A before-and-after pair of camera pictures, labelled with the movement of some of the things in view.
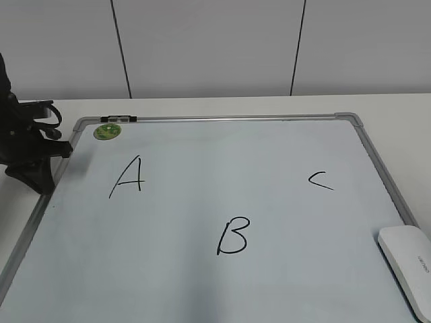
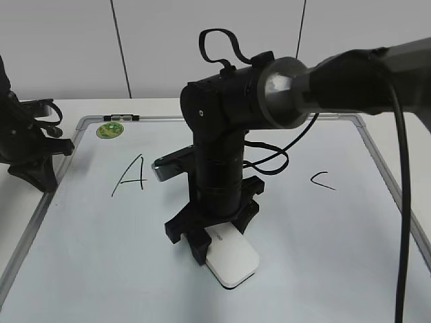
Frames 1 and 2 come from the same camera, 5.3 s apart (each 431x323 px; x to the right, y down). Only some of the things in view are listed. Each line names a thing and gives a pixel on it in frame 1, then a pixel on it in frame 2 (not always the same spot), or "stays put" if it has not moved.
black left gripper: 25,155 stays put
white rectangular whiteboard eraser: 409,249 to 230,258
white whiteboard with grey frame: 242,218 stays put
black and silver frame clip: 118,119 stays put
